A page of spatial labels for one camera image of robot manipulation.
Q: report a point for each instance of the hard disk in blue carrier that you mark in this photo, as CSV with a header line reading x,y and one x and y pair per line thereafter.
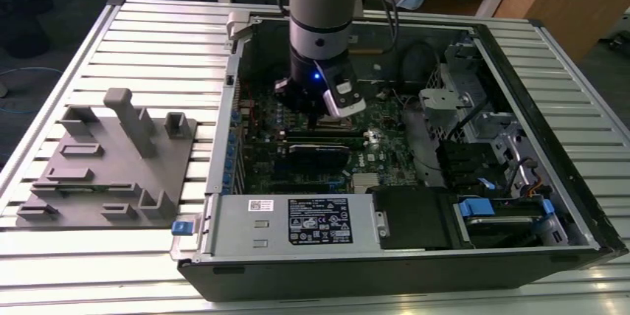
x,y
474,207

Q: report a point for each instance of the black plastic disk bay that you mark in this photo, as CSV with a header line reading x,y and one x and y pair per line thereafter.
x,y
467,163

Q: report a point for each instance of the CPU socket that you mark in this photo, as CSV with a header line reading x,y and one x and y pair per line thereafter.
x,y
355,128

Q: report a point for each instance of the green RAM stick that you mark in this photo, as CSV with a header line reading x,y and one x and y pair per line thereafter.
x,y
80,190

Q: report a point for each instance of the RAM slot white clips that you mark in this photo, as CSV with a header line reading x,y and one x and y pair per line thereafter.
x,y
325,143
325,134

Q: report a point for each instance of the black plastic fan shroud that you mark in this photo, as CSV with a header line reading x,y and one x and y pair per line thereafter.
x,y
418,219

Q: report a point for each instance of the grey plastic parts rack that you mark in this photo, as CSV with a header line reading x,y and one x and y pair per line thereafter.
x,y
123,182

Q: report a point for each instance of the blue case latch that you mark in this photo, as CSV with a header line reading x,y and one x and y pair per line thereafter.
x,y
182,228

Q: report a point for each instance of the wooden cabinet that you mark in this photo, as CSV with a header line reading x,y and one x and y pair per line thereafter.
x,y
566,5

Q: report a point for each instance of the small wrist camera mount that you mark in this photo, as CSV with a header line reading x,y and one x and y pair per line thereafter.
x,y
282,90

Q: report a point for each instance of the black open PC case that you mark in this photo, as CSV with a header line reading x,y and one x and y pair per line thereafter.
x,y
345,278

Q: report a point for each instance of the silver green CPU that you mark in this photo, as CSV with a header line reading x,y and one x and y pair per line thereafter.
x,y
334,122

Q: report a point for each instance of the silver metal drive cage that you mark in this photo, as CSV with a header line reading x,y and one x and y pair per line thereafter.
x,y
443,103

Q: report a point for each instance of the green motherboard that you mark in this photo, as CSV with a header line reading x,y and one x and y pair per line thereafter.
x,y
389,145

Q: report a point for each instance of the grey power supply unit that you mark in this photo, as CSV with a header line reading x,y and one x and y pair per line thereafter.
x,y
236,234

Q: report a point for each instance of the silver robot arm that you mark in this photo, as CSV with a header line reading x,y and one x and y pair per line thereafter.
x,y
319,5

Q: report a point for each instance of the silver finned chipset heatsink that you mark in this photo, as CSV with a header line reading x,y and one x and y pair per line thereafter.
x,y
366,179

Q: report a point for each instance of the black office chair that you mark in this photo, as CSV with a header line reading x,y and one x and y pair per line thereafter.
x,y
24,31

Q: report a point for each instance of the RAM slot black clips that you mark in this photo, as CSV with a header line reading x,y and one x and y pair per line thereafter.
x,y
339,131
325,138

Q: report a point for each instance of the black graphics card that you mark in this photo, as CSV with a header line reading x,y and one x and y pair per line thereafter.
x,y
319,163

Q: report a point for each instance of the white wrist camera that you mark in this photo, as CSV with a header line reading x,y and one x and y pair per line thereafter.
x,y
345,103

